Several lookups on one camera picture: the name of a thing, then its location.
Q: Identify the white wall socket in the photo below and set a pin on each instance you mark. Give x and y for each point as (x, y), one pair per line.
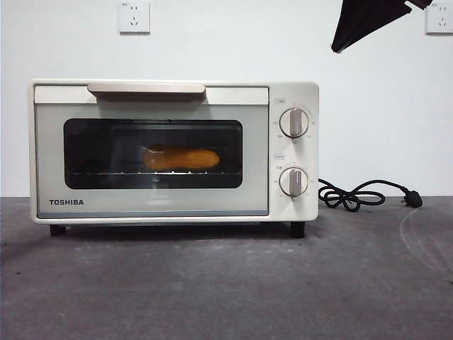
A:
(440, 23)
(134, 17)

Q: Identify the white oven timer knob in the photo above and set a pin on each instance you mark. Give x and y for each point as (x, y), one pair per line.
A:
(293, 181)

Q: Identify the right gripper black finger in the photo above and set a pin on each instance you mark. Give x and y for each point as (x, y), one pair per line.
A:
(364, 17)

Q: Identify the yellow corn cob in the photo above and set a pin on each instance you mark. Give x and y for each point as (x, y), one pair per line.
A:
(187, 159)

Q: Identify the white oven temperature knob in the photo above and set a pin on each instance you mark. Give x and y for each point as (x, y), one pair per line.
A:
(293, 123)

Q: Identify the white Toshiba toaster oven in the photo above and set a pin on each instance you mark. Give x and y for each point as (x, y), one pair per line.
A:
(293, 92)

